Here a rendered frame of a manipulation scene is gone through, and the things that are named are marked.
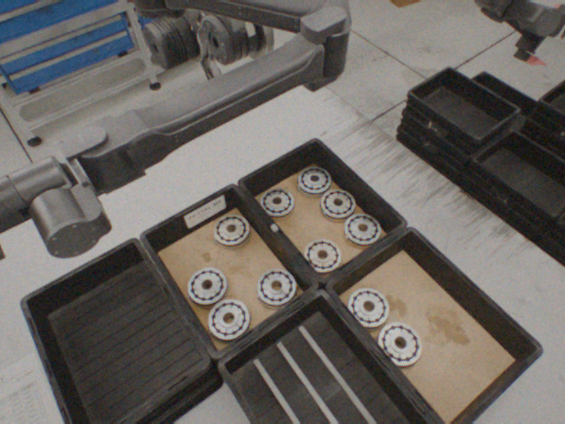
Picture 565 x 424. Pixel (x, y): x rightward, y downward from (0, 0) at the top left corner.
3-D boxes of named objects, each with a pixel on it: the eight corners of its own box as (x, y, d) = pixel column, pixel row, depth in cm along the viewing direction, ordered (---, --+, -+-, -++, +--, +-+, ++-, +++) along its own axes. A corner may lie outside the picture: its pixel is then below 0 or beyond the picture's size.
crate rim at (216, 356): (139, 238, 109) (136, 234, 107) (235, 185, 119) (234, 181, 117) (215, 365, 91) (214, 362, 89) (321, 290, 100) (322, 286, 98)
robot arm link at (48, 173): (73, 172, 55) (53, 142, 50) (94, 206, 51) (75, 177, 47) (19, 198, 52) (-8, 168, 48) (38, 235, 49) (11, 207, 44)
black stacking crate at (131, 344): (44, 317, 107) (19, 300, 98) (149, 256, 117) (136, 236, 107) (101, 462, 89) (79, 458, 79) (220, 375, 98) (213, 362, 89)
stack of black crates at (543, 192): (446, 203, 207) (470, 158, 179) (483, 174, 217) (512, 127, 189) (516, 259, 189) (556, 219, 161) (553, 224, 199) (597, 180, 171)
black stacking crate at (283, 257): (150, 256, 117) (137, 236, 108) (238, 205, 126) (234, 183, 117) (221, 374, 99) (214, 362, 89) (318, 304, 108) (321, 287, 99)
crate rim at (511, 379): (322, 290, 100) (322, 286, 98) (409, 228, 110) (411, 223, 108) (449, 443, 82) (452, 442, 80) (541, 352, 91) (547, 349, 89)
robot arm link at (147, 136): (325, 62, 72) (330, 1, 63) (346, 79, 69) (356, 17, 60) (89, 180, 57) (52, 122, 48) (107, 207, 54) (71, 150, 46)
